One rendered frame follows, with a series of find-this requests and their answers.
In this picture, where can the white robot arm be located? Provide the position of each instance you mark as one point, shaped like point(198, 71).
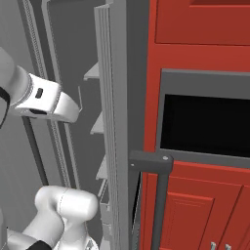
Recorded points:
point(65, 208)

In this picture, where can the grey fridge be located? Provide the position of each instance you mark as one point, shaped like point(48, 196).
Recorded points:
point(19, 156)

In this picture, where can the red cupboard frame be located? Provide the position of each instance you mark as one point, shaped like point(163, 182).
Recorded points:
point(153, 58)

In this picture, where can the grey fridge door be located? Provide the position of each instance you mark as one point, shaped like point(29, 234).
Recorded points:
point(117, 97)

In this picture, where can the red cupboard door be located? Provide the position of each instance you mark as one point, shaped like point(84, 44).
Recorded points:
point(241, 224)
point(195, 211)
point(201, 19)

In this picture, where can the grey door shelf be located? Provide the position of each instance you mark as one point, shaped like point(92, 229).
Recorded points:
point(102, 169)
point(98, 125)
point(93, 73)

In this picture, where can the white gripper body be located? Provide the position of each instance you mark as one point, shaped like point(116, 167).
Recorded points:
point(67, 107)

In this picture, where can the grey built-in oven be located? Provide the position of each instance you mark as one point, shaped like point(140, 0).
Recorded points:
point(205, 125)

